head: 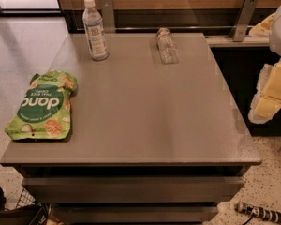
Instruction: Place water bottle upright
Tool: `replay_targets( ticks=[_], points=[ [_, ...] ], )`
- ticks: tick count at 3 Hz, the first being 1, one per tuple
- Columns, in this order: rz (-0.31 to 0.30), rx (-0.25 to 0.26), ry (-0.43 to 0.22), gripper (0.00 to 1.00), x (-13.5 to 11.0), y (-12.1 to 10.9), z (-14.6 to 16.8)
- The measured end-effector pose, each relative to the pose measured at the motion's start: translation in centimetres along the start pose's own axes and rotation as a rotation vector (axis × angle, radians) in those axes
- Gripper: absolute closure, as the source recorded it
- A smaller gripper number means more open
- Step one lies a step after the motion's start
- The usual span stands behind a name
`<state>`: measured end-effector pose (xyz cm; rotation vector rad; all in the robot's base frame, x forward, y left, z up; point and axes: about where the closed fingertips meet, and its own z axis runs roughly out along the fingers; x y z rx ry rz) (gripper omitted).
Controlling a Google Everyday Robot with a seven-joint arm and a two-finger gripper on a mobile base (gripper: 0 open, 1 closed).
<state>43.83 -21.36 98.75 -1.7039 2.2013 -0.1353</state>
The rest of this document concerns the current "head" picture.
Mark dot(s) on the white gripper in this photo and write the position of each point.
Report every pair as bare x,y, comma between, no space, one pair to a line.
267,100

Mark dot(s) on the grey drawer cabinet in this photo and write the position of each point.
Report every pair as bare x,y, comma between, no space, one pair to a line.
133,116

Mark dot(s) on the cabinet drawer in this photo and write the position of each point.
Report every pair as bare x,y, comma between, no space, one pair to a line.
129,214
133,189

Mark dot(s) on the clear plastic water bottle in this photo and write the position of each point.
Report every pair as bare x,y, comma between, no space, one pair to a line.
167,48

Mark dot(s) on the right metal bracket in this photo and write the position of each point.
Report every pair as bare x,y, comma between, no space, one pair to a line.
238,31

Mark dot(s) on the lower cabinet drawer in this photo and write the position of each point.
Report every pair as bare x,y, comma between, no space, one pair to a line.
129,214

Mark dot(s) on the black wire basket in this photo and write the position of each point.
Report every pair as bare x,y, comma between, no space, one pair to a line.
32,214

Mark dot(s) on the labelled upright drink bottle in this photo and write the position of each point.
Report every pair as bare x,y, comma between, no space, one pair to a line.
94,31

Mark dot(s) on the upper cabinet drawer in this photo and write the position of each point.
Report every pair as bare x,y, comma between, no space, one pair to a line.
133,189

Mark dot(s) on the left metal bracket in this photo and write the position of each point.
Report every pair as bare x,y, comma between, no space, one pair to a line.
108,15

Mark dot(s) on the metal bracket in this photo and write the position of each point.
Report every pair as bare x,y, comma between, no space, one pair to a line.
238,31
108,15

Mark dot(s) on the black white striped rod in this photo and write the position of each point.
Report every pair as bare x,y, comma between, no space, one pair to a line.
258,212

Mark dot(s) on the green rice chips bag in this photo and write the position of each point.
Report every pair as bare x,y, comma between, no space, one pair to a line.
45,111

